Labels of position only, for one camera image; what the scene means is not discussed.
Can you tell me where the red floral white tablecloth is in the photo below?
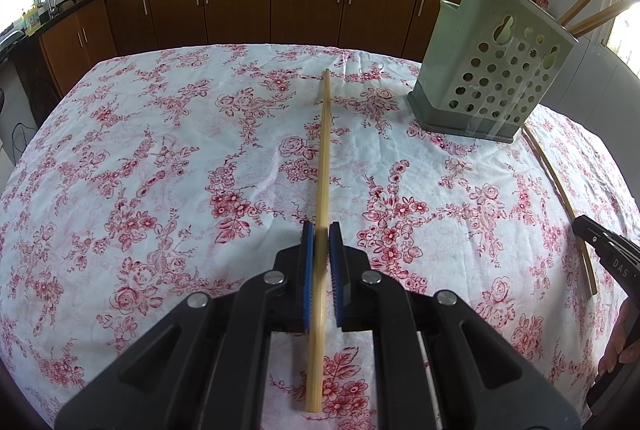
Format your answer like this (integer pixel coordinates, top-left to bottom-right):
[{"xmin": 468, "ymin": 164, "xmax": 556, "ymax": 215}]
[{"xmin": 0, "ymin": 42, "xmax": 640, "ymax": 430}]

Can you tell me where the bright window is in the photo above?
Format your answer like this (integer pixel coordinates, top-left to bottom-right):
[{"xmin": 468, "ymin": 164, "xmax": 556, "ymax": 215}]
[{"xmin": 602, "ymin": 0, "xmax": 640, "ymax": 75}]

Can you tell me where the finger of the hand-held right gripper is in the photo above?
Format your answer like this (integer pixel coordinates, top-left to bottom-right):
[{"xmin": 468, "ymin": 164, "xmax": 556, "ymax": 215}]
[{"xmin": 572, "ymin": 215, "xmax": 640, "ymax": 301}]

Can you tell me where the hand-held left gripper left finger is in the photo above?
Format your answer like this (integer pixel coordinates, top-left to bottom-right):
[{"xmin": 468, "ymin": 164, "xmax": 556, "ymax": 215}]
[{"xmin": 54, "ymin": 220, "xmax": 315, "ymax": 430}]

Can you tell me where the green perforated utensil holder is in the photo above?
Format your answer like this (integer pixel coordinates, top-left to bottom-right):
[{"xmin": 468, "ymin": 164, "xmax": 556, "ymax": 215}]
[{"xmin": 406, "ymin": 0, "xmax": 580, "ymax": 145}]

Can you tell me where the yellow bottle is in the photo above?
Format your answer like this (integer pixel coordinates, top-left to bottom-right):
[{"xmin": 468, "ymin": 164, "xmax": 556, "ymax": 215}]
[{"xmin": 22, "ymin": 4, "xmax": 43, "ymax": 35}]

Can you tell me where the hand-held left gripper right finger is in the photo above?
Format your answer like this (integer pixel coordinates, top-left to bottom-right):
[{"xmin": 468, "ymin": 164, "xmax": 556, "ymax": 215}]
[{"xmin": 327, "ymin": 221, "xmax": 583, "ymax": 430}]

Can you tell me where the wooden chopstick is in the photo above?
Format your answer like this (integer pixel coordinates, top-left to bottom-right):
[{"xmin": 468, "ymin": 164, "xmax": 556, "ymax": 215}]
[
  {"xmin": 304, "ymin": 68, "xmax": 333, "ymax": 415},
  {"xmin": 521, "ymin": 126, "xmax": 598, "ymax": 297}
]

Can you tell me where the person's right hand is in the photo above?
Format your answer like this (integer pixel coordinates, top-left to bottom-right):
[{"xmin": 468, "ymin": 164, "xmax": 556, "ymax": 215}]
[{"xmin": 597, "ymin": 297, "xmax": 640, "ymax": 376}]

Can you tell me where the pair of chopsticks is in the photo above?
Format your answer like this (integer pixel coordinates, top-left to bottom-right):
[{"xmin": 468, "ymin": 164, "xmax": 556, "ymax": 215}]
[{"xmin": 569, "ymin": 0, "xmax": 640, "ymax": 36}]

